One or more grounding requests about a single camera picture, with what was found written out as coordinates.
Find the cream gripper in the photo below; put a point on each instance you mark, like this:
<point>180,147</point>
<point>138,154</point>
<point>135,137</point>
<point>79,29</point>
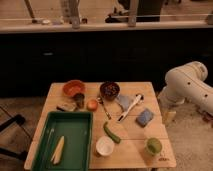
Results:
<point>168,115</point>

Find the blue sponge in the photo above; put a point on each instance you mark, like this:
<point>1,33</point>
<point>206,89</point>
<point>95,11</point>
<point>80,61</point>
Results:
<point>145,117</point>

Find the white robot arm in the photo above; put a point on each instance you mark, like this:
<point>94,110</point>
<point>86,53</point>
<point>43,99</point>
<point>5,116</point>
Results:
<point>186,82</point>

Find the green cup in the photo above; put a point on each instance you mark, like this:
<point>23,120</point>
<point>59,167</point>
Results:
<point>153,146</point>

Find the white paper cup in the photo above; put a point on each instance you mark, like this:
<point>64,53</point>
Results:
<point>105,146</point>

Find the dark small cup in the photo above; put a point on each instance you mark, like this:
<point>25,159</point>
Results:
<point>79,99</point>

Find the green cucumber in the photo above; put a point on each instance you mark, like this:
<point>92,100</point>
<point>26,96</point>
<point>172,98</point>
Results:
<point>113,136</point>

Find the dark brown bowl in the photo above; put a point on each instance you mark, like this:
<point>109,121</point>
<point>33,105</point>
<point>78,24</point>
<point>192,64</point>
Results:
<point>109,90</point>

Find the metal spoon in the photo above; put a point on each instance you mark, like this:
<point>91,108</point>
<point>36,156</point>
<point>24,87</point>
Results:
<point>100,100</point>

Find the orange fruit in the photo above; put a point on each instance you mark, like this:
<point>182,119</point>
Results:
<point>92,105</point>

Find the green plastic tray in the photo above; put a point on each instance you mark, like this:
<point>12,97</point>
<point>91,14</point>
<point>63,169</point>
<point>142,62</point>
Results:
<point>76,127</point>

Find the orange bowl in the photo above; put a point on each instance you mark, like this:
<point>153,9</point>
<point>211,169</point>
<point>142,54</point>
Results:
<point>73,87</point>

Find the small beige object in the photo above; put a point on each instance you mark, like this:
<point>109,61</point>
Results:
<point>67,107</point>

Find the black chair base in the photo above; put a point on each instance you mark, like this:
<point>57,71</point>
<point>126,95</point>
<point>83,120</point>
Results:
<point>9,138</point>

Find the white handled brush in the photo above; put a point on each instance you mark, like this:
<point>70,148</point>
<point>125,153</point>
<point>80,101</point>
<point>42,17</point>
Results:
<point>125,113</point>

